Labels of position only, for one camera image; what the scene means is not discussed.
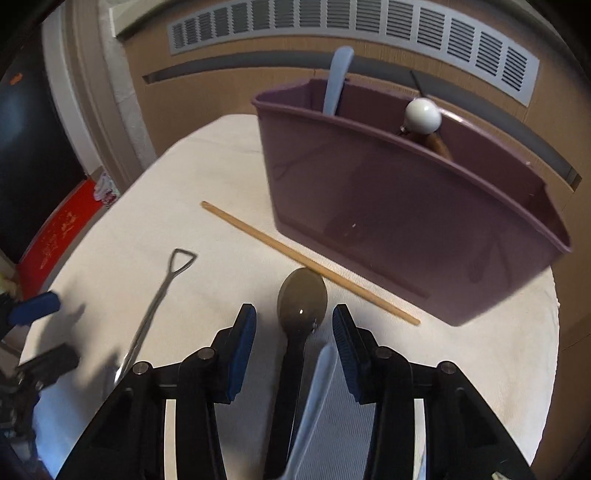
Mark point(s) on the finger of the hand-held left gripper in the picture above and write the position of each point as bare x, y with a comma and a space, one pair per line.
51, 362
34, 308

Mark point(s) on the long grey vent grille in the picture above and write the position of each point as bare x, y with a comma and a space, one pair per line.
295, 21

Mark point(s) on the purple plastic utensil container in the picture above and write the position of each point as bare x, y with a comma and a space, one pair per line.
392, 207

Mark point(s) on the wooden spoon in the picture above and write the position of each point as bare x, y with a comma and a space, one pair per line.
438, 144

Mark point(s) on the wooden chopstick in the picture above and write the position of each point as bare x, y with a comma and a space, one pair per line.
300, 257

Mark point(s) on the pale plastic spoon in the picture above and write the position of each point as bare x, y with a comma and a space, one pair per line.
337, 78
323, 374

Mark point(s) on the pile of cloths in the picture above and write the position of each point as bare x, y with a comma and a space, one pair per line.
104, 189

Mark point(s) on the dark panel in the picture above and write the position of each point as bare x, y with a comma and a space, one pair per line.
37, 161

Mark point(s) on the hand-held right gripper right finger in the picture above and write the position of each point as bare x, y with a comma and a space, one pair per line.
346, 355

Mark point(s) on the red floor mat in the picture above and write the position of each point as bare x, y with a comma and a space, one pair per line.
60, 230

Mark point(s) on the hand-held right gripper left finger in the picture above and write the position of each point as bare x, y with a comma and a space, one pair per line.
242, 355

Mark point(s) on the white ball end spoon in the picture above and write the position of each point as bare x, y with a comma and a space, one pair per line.
422, 115

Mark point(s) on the white towel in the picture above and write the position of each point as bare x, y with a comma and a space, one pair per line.
184, 184

